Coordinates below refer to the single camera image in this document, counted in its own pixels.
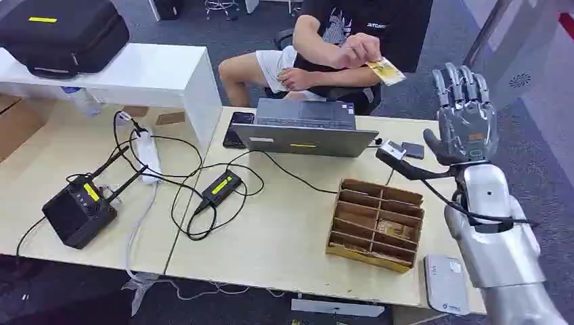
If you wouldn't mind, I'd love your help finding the white flat card reader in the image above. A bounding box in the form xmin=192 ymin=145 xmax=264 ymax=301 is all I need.
xmin=423 ymin=254 xmax=471 ymax=316

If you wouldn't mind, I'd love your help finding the wooden card box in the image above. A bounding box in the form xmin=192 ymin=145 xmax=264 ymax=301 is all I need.
xmin=325 ymin=179 xmax=426 ymax=274

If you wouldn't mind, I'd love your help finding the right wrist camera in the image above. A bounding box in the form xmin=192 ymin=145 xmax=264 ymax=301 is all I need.
xmin=376 ymin=139 xmax=451 ymax=181

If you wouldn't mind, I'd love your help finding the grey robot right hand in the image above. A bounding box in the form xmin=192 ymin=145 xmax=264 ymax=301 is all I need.
xmin=423 ymin=62 xmax=499 ymax=167

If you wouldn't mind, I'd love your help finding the black bin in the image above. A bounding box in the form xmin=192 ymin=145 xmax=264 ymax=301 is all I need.
xmin=152 ymin=0 xmax=185 ymax=22

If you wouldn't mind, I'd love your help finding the white desk shelf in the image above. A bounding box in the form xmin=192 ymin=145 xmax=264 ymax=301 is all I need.
xmin=0 ymin=43 xmax=223 ymax=150

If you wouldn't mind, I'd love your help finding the black adapter cable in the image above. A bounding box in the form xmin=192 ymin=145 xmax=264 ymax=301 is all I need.
xmin=112 ymin=110 xmax=339 ymax=242

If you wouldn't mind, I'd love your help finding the black carry case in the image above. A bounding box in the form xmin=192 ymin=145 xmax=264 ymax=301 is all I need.
xmin=0 ymin=0 xmax=131 ymax=81

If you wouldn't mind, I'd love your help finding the chrome chair base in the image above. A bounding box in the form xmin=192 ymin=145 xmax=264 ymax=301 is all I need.
xmin=204 ymin=0 xmax=241 ymax=21

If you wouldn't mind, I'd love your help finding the grey laptop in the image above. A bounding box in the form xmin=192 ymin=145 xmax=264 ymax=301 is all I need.
xmin=231 ymin=97 xmax=380 ymax=158

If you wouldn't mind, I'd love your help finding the cardboard box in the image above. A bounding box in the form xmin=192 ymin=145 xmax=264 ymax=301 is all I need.
xmin=0 ymin=95 xmax=36 ymax=163

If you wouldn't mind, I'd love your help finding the black smartphone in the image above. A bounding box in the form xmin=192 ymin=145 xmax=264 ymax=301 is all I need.
xmin=222 ymin=111 xmax=256 ymax=150

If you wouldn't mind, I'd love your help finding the white desk crossbar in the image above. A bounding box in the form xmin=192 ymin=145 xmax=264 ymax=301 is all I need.
xmin=290 ymin=299 xmax=386 ymax=318

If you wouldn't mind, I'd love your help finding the person's left hand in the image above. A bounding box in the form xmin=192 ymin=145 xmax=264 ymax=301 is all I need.
xmin=277 ymin=67 xmax=317 ymax=92

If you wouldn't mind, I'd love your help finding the black router with antennas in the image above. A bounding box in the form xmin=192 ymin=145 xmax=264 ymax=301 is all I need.
xmin=41 ymin=145 xmax=150 ymax=251

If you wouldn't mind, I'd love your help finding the clear water bottle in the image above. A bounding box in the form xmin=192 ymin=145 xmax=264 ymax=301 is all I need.
xmin=60 ymin=86 xmax=103 ymax=118

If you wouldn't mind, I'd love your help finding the white power strip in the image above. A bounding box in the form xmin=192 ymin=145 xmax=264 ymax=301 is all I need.
xmin=133 ymin=130 xmax=163 ymax=186

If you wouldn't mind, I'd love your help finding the person's right hand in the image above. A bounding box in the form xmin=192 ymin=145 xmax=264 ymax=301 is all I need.
xmin=334 ymin=32 xmax=382 ymax=70

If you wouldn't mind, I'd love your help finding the person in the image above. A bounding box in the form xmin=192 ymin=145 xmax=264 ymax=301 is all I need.
xmin=218 ymin=0 xmax=434 ymax=116

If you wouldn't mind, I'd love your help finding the brown card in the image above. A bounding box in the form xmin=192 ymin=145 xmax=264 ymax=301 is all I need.
xmin=374 ymin=221 xmax=417 ymax=244

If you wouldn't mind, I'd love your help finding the black power adapter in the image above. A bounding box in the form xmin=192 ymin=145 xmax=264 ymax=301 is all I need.
xmin=194 ymin=169 xmax=244 ymax=215

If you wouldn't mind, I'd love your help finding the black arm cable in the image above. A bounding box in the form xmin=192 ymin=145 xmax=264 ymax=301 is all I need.
xmin=420 ymin=178 xmax=540 ymax=228

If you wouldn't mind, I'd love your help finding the yellow printed card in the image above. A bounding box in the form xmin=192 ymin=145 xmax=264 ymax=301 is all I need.
xmin=366 ymin=57 xmax=407 ymax=87

